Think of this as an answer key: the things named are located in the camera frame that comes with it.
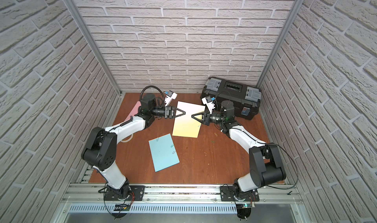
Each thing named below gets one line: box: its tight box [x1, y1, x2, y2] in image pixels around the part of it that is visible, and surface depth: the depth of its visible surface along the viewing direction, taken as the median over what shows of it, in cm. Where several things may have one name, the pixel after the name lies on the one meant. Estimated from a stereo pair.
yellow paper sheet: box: [172, 100, 206, 139], surface depth 77 cm
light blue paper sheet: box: [148, 133, 180, 173], surface depth 90 cm
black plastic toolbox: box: [200, 76, 262, 120], surface depth 99 cm
